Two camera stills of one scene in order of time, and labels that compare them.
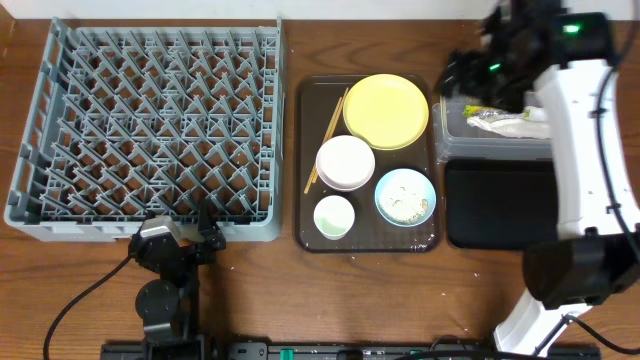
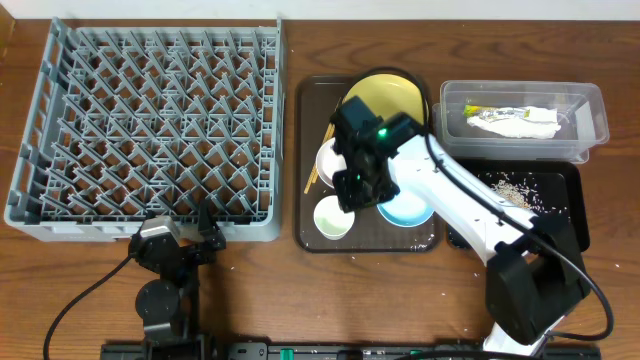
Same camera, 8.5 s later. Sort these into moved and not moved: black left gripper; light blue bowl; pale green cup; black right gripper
Moved: black right gripper
Not moved: black left gripper; light blue bowl; pale green cup
